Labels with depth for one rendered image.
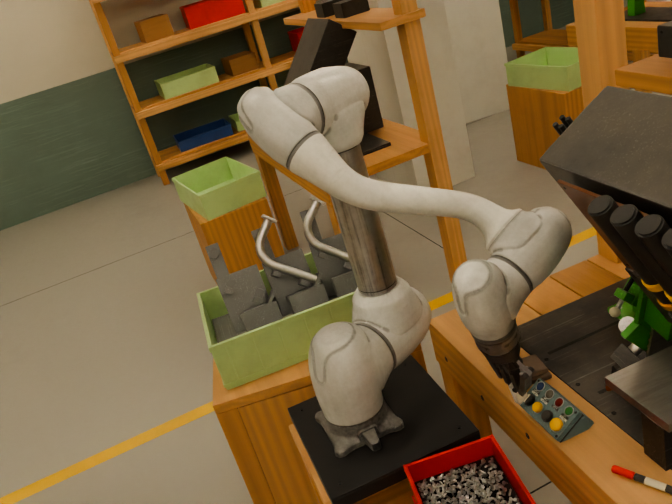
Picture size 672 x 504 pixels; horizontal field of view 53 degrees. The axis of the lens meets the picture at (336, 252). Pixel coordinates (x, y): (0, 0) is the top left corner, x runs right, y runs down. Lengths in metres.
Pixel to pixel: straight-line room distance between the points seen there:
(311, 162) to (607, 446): 0.85
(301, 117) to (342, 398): 0.65
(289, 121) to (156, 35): 6.13
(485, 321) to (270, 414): 1.11
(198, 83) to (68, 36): 1.42
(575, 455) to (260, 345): 1.04
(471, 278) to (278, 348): 1.07
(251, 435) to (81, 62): 6.16
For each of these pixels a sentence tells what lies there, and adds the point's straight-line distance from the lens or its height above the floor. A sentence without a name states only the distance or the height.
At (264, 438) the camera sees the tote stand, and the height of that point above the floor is 0.61.
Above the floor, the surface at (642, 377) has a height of 1.13.
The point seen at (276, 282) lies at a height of 0.96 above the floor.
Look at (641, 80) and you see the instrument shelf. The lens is 1.70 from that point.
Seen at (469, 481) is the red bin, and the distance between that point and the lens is 1.56.
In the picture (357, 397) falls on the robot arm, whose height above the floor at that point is 1.02.
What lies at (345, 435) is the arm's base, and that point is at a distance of 1.69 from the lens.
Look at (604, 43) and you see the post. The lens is 2.00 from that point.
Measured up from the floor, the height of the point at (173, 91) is 0.90.
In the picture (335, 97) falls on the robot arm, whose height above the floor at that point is 1.68.
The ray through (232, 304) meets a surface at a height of 0.94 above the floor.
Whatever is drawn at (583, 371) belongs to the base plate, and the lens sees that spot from 1.78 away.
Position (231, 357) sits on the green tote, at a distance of 2.17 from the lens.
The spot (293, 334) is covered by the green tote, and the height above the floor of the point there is 0.90.
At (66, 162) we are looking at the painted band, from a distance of 8.09.
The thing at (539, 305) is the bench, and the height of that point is 0.88.
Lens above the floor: 2.00
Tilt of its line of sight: 25 degrees down
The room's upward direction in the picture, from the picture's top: 16 degrees counter-clockwise
